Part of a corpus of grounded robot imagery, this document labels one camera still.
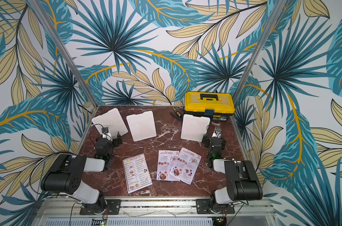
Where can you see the restaurant special menu sheet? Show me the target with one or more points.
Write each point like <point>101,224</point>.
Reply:
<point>185,166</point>

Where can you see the left white menu rack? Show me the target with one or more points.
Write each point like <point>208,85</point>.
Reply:
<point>113,120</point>

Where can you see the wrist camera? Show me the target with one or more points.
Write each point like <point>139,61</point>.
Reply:
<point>105,133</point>
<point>217,132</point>

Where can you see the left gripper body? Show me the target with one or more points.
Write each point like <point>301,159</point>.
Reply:
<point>114,140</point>

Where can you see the aluminium front rail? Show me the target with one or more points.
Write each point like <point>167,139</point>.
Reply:
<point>156,211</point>

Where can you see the yellow black toolbox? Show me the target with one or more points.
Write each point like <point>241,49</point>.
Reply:
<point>216,106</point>

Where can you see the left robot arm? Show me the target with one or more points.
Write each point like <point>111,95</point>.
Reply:
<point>65,178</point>

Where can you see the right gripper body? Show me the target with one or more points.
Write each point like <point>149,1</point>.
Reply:
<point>213,139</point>

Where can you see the pink menu sheet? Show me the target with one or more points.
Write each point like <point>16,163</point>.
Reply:
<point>166,160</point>

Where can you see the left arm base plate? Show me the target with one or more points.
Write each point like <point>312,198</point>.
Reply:
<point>103,207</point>

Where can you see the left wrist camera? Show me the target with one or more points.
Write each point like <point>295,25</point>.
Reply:
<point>105,133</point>

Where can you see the right white menu rack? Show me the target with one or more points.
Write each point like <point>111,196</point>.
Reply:
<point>194,128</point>

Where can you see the middle white menu rack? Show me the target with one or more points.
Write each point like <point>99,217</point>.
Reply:
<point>142,126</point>

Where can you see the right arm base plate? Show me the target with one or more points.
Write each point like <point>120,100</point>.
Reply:
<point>208,206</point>

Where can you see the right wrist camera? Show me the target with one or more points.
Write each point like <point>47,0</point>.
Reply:
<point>217,132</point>

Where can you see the white menu rack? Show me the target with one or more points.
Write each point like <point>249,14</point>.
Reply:
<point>142,126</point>
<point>194,128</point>
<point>113,120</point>

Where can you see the yellow black screwdriver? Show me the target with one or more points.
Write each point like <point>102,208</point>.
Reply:
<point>177,112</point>

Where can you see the yellow header menu sheet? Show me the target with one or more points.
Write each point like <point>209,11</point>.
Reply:
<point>136,173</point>

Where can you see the blue handled pliers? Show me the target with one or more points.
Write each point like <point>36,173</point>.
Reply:
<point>176,116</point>

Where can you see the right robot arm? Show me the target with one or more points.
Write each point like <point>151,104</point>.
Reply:
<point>242,183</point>

